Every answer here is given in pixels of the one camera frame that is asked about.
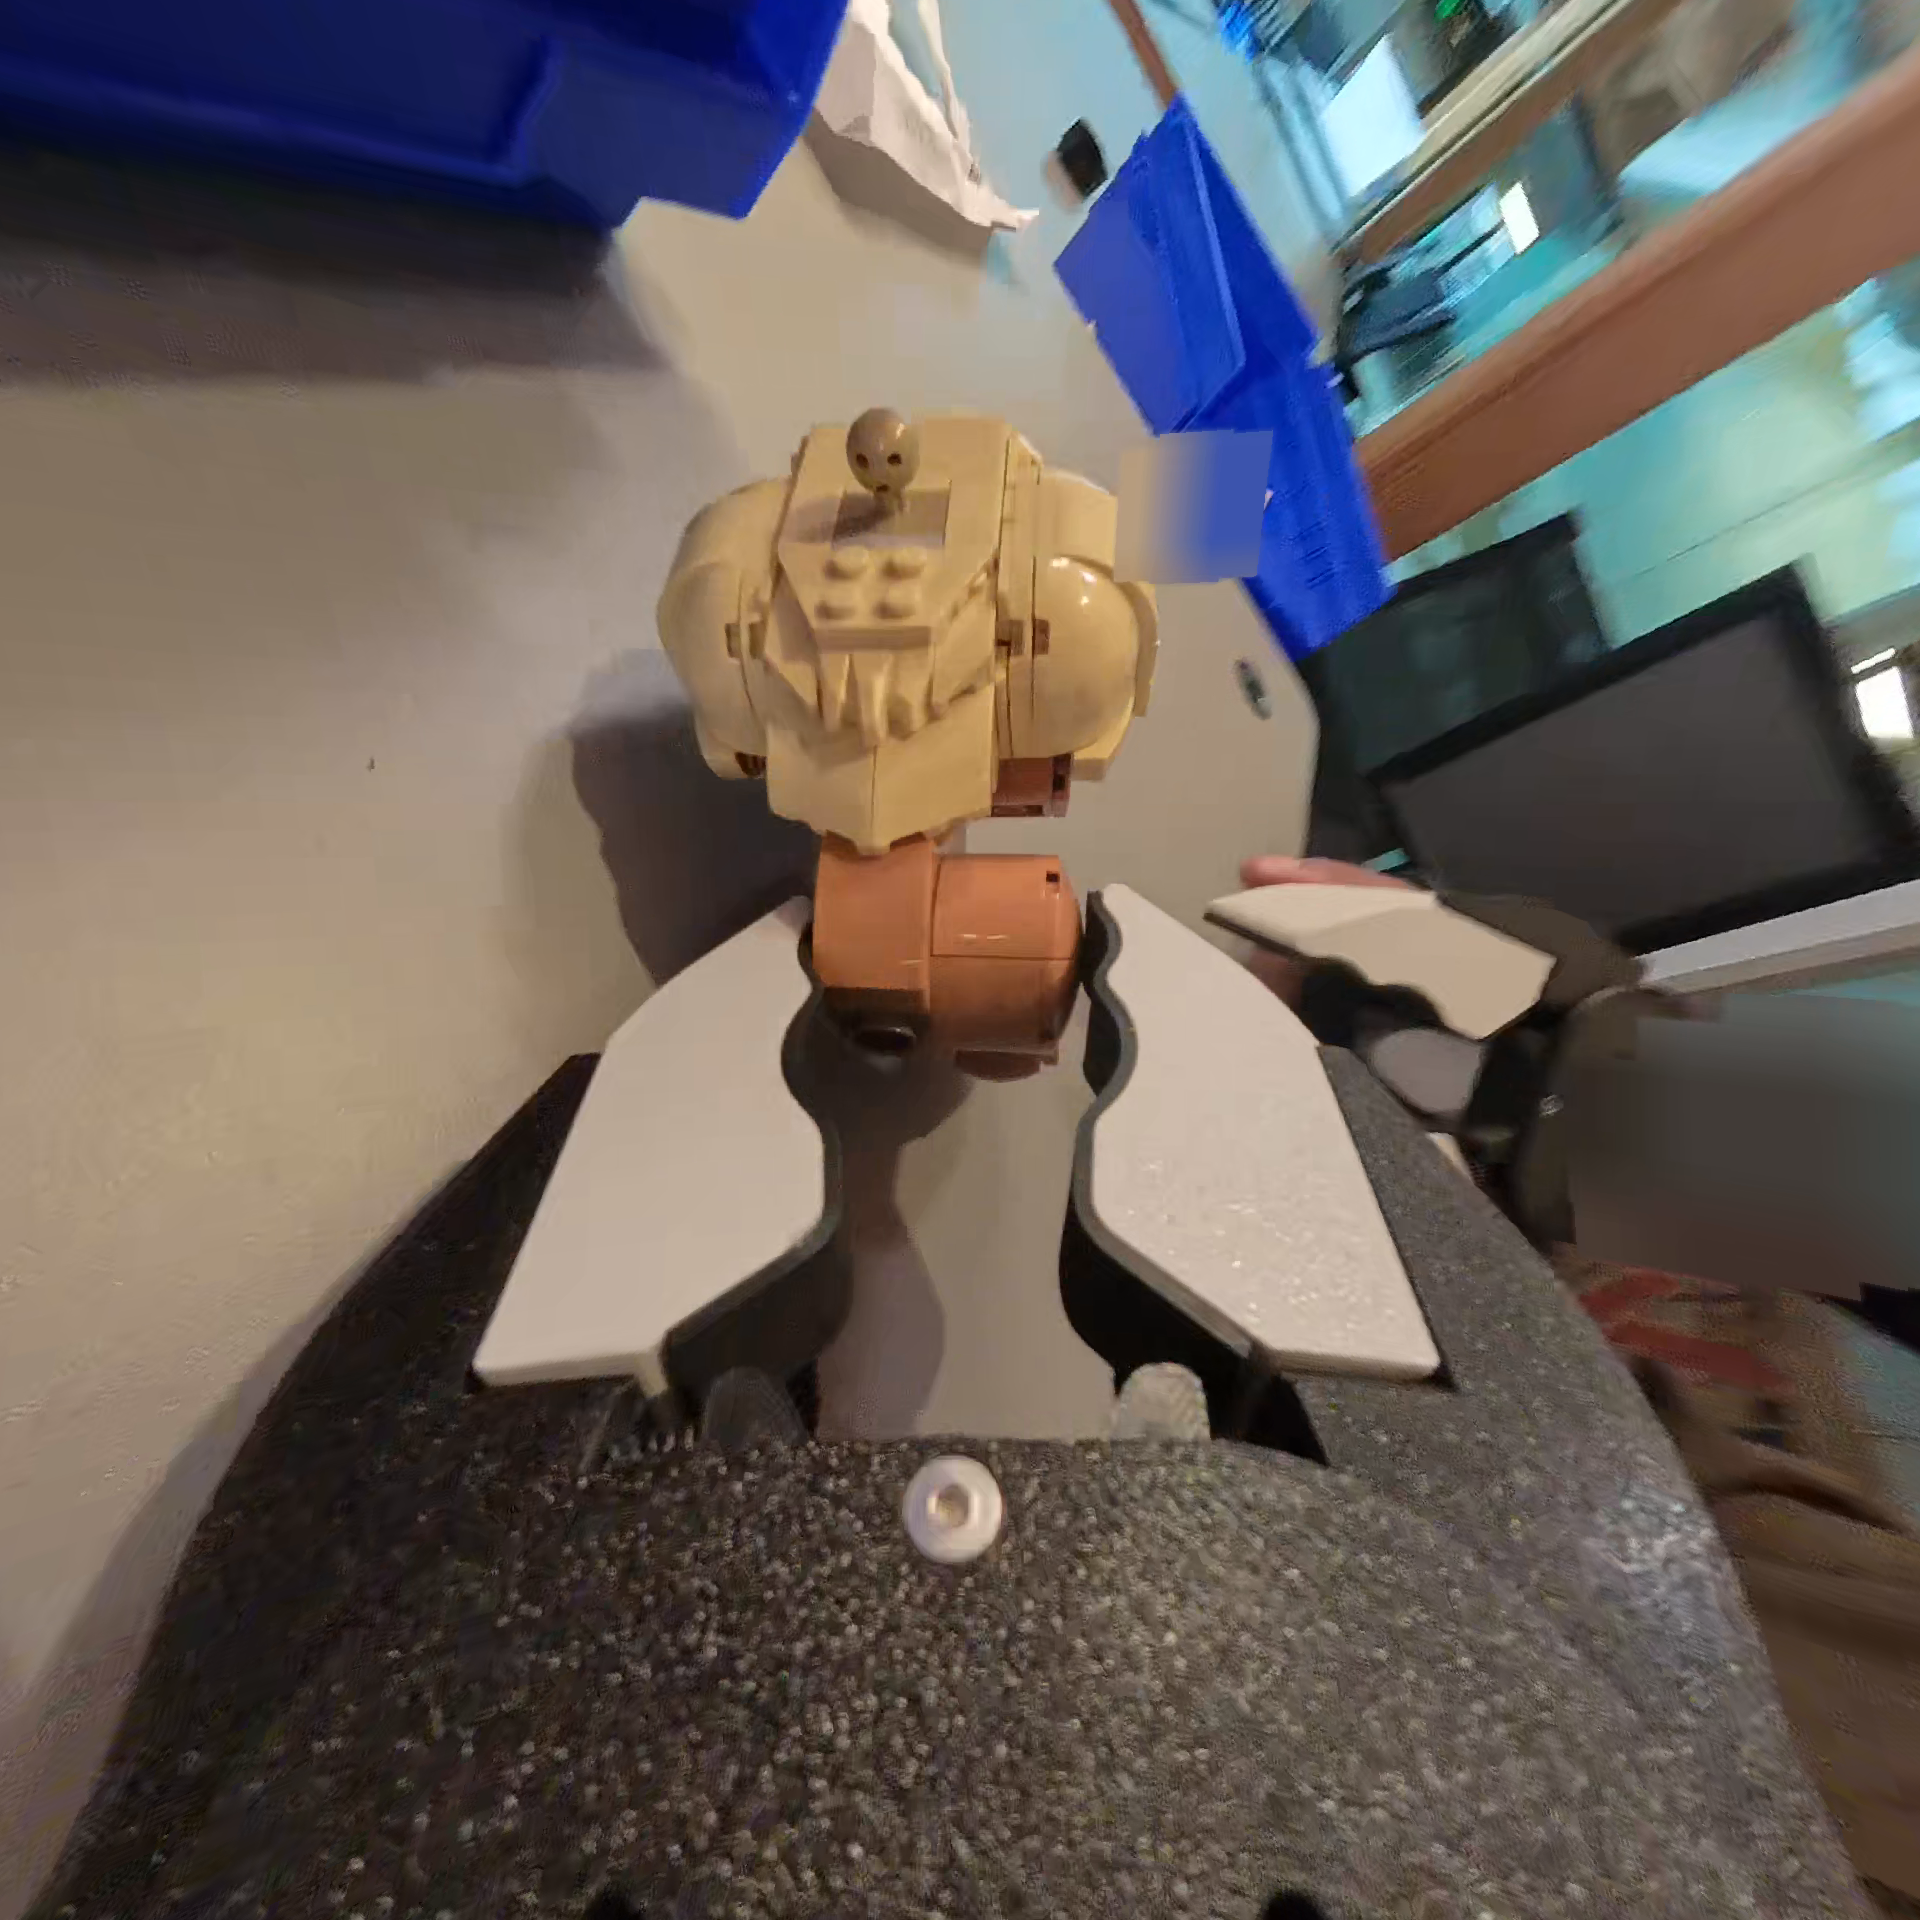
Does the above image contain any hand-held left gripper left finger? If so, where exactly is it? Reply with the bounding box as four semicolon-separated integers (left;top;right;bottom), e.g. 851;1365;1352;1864
475;892;832;1393

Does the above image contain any tan brown brick toy figure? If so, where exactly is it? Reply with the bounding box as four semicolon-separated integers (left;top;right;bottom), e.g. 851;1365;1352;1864
659;401;1163;1077

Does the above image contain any black office chair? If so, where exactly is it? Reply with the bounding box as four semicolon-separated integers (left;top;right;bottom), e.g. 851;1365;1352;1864
1295;512;1597;867

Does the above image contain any small blue storage bin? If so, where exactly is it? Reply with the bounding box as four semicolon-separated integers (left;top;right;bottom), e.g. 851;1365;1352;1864
1052;96;1391;668

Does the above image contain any large black screen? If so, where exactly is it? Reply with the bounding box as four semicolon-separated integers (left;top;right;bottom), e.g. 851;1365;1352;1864
1367;563;1920;961

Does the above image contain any grey desk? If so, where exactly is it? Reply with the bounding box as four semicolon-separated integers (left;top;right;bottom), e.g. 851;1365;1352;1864
0;121;1443;1920

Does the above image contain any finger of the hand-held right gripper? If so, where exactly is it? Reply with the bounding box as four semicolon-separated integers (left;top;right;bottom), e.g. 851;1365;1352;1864
1206;880;1562;1041

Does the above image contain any person's right hand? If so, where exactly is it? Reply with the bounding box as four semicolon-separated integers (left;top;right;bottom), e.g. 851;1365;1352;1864
1238;853;1418;903

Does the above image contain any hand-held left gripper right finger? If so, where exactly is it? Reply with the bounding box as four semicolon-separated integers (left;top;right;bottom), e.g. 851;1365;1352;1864
1064;881;1444;1387

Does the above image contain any wooden pillar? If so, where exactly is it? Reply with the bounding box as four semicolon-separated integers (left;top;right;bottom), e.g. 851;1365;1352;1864
1350;105;1920;563

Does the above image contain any torn white paper bag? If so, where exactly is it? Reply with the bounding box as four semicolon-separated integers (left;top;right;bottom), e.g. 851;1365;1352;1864
812;0;1043;236

